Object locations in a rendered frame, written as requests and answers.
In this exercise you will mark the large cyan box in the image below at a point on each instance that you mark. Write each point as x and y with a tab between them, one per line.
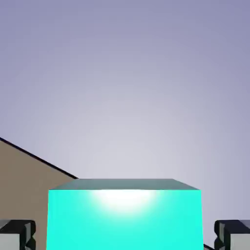
125	224

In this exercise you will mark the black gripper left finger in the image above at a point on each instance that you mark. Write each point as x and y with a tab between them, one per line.
13	232

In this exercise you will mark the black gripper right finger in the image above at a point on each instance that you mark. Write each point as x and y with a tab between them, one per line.
234	234

